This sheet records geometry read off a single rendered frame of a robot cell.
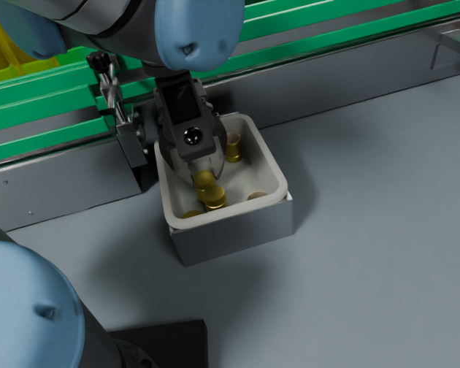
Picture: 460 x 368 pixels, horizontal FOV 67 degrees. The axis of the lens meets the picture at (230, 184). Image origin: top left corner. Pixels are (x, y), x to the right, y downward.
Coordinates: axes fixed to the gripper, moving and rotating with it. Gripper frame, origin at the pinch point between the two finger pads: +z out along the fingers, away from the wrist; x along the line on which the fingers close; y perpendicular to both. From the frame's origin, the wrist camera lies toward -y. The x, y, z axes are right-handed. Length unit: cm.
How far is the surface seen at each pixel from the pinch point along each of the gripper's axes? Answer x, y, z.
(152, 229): 10.4, -2.0, 5.5
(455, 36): -54, 13, -5
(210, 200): 0.0, -5.7, -0.8
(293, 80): -22.1, 15.9, -3.8
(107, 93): 9.6, 5.7, -15.4
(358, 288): -14.9, -22.4, 5.6
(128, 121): 8.5, 6.5, -9.9
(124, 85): 8.6, 18.2, -10.3
